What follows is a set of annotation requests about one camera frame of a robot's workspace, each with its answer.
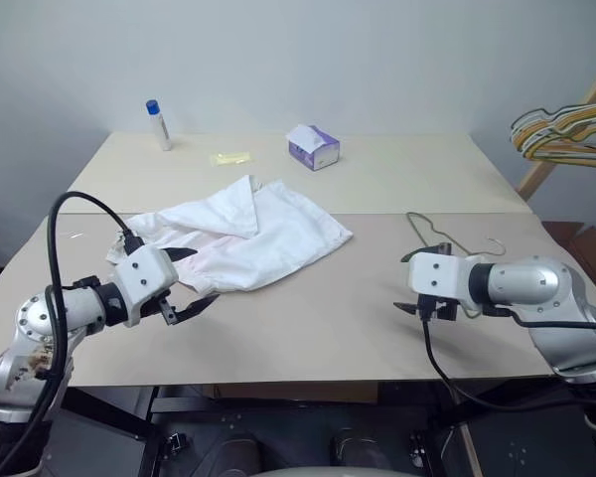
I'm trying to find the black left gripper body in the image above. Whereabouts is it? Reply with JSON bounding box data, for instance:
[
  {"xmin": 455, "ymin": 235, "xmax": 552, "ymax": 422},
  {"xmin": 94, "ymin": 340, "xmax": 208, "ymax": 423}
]
[{"xmin": 138, "ymin": 291, "xmax": 178, "ymax": 327}]

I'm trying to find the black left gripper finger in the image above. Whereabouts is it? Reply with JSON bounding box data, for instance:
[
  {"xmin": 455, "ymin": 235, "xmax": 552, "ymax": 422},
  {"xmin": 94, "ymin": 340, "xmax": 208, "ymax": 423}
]
[
  {"xmin": 168, "ymin": 293, "xmax": 222, "ymax": 327},
  {"xmin": 159, "ymin": 245, "xmax": 201, "ymax": 261}
]

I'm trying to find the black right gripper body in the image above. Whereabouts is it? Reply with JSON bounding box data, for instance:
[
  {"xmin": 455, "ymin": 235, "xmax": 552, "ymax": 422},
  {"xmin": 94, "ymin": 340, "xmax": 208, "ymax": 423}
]
[{"xmin": 416, "ymin": 292, "xmax": 461, "ymax": 322}]

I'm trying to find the olive wire hanger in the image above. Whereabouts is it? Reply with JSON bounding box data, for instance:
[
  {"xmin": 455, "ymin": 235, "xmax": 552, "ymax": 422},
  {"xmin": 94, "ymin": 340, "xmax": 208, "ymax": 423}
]
[{"xmin": 405, "ymin": 211, "xmax": 508, "ymax": 319}]

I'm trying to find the white garment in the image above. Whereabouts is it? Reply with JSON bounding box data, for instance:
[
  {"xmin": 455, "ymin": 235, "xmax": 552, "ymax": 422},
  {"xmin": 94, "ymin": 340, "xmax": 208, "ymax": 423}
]
[{"xmin": 104, "ymin": 173, "xmax": 355, "ymax": 295}]

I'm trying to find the small yellow packet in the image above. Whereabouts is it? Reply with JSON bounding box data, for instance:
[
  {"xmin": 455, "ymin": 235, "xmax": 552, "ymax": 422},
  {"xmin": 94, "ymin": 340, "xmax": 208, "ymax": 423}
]
[{"xmin": 209, "ymin": 150, "xmax": 254, "ymax": 166}]

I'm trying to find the white bottle with blue cap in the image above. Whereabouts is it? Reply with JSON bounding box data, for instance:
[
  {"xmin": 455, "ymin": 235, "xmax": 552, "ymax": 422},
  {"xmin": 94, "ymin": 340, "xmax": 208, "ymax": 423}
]
[{"xmin": 145, "ymin": 98, "xmax": 174, "ymax": 152}]

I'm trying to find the purple tissue box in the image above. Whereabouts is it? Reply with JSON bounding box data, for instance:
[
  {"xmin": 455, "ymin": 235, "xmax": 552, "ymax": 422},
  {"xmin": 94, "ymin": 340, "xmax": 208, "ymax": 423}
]
[{"xmin": 285, "ymin": 123, "xmax": 341, "ymax": 173}]

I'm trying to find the wooden clothes rack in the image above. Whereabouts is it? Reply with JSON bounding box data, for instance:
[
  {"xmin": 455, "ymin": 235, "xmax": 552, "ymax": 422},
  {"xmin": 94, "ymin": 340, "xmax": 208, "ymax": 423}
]
[{"xmin": 515, "ymin": 54, "xmax": 596, "ymax": 203}]

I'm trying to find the bundle of coloured hangers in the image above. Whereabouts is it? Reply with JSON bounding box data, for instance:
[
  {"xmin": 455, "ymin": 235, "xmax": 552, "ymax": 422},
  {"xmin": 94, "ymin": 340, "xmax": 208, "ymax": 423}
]
[{"xmin": 511, "ymin": 96, "xmax": 596, "ymax": 170}]

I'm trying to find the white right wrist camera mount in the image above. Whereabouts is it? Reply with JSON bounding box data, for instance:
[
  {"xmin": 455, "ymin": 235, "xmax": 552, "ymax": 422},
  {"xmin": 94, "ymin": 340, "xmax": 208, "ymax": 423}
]
[{"xmin": 407, "ymin": 251, "xmax": 474, "ymax": 302}]

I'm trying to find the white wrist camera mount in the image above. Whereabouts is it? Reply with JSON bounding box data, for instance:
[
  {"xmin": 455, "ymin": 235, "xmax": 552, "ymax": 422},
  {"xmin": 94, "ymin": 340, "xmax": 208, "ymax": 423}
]
[
  {"xmin": 407, "ymin": 251, "xmax": 474, "ymax": 302},
  {"xmin": 113, "ymin": 244, "xmax": 180, "ymax": 328}
]

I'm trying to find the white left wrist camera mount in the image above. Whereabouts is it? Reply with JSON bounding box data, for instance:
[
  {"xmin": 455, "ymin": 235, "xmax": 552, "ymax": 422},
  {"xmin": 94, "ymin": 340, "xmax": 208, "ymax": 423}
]
[{"xmin": 113, "ymin": 244, "xmax": 180, "ymax": 328}]

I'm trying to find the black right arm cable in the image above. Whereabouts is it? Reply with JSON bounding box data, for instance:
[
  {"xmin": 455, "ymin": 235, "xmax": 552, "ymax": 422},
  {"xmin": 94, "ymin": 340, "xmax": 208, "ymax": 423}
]
[{"xmin": 420, "ymin": 306, "xmax": 596, "ymax": 413}]

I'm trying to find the black table frame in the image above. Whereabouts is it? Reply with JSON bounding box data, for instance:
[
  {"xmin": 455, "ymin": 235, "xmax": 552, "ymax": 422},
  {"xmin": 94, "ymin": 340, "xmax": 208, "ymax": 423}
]
[{"xmin": 44, "ymin": 381, "xmax": 596, "ymax": 477}]

